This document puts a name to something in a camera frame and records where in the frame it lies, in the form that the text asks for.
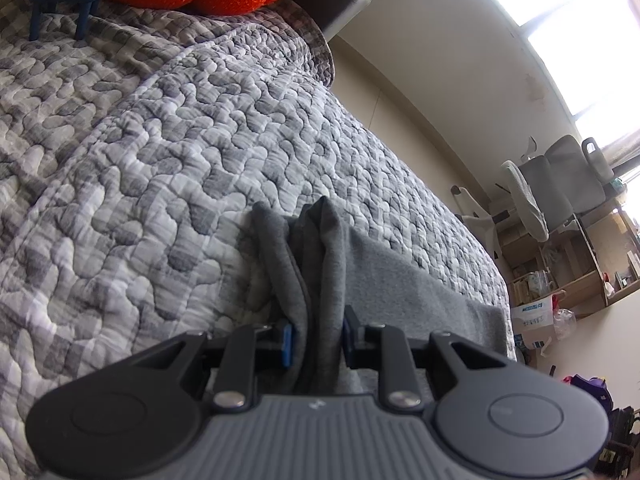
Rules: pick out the black bag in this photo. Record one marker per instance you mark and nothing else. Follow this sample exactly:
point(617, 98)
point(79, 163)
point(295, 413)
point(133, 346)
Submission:
point(622, 440)

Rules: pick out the grey quilted blanket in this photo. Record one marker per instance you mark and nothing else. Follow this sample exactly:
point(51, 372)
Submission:
point(175, 160)

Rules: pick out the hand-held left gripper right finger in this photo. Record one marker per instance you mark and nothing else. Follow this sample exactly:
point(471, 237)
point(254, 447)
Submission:
point(348, 336)

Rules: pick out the bright window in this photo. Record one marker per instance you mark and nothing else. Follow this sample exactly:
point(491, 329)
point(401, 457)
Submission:
point(560, 5)

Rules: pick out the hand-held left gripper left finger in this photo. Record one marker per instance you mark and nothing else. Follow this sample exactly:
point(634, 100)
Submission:
point(287, 347)

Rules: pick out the grey shirt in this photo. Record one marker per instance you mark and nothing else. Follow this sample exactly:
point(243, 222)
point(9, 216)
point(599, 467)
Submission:
point(400, 285)

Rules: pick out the white cardboard box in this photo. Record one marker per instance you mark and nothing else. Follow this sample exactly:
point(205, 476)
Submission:
point(532, 320)

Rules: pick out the grey office chair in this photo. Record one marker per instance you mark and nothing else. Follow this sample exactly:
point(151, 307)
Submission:
point(570, 180)

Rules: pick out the clear plastic bag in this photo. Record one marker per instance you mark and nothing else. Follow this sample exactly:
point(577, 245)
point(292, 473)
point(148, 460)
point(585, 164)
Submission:
point(564, 324)

